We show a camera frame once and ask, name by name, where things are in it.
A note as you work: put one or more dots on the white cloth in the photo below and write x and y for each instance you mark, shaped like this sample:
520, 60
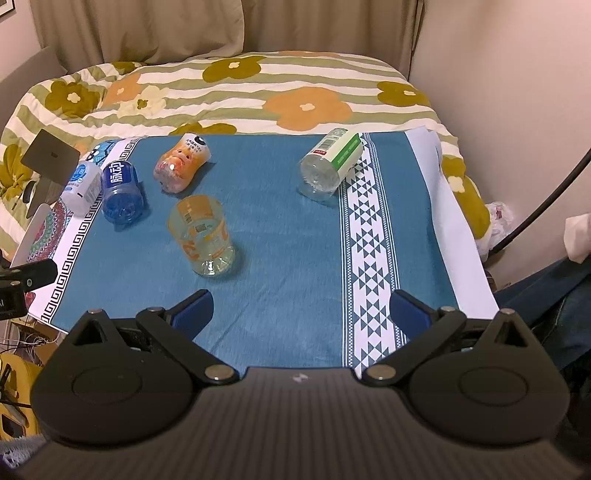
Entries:
578, 237

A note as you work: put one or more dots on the blue white packet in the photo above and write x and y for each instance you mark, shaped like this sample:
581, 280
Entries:
102, 150

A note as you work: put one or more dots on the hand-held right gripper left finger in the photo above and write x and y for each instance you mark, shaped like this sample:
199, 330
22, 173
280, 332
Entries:
197, 308

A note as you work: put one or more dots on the orange print clear plastic cup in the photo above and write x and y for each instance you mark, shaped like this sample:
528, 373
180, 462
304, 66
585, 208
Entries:
201, 236

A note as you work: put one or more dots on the grey folding stand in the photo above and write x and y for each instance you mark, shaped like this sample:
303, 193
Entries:
48, 159

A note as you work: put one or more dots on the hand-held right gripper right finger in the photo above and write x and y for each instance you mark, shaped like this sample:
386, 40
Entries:
407, 308

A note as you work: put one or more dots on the floral striped blanket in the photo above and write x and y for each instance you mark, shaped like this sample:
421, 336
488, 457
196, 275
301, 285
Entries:
258, 97

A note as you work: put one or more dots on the person's blue jeans leg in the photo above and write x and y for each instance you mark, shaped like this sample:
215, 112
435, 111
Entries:
554, 314

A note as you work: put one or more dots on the blue label plastic cup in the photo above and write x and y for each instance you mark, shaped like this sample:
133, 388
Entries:
121, 191

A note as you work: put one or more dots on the beige curtain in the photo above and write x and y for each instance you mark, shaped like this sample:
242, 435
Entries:
184, 27

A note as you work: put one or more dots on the pink orange label plastic cup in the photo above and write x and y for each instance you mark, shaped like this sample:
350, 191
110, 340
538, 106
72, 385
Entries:
183, 161

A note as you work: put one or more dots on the white plastic bag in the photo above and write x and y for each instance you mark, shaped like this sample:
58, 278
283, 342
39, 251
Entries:
498, 221

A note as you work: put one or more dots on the yellow object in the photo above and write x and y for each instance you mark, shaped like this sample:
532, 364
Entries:
14, 397

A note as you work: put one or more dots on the white light-blue label plastic cup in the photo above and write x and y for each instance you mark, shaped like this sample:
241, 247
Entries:
82, 185

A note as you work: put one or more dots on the round mandala patterned mat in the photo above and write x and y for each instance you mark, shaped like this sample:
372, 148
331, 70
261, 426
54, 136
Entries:
48, 230

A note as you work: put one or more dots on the blue patterned tablecloth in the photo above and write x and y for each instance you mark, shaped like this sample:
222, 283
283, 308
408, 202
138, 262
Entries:
286, 240

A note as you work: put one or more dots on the green white label plastic cup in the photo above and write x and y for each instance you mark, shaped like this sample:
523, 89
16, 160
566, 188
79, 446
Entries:
330, 164

